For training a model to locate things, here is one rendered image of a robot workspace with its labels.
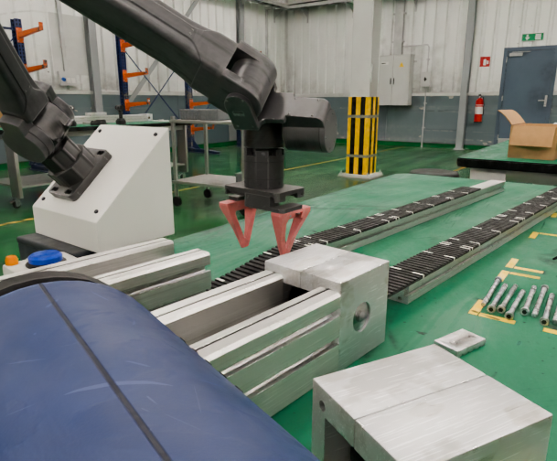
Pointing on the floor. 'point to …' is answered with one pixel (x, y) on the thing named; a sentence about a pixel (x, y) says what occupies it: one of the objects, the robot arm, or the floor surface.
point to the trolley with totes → (204, 152)
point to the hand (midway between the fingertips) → (263, 246)
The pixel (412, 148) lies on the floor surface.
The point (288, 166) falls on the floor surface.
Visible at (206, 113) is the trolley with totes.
